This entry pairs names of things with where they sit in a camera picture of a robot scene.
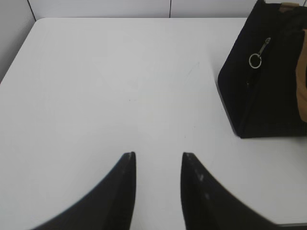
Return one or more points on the black canvas tote bag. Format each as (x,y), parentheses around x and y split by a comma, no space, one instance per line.
(270,101)

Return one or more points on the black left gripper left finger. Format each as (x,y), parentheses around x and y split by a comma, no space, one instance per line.
(109,206)

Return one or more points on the silver zipper pull with ring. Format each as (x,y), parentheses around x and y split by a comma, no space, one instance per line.
(255,59)

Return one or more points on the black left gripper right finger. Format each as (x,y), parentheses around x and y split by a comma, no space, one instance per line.
(207,205)

